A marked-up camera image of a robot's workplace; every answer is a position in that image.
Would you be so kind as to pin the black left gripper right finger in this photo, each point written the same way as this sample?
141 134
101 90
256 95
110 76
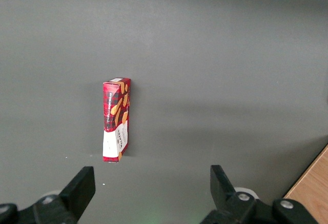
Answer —
225 198

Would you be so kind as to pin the red tartan shortbread box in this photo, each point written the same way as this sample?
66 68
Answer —
112 121

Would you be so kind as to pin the wooden two-drawer cabinet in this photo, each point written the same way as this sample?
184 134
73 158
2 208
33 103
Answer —
312 185

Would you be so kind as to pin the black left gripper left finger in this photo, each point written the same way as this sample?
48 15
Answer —
74 193

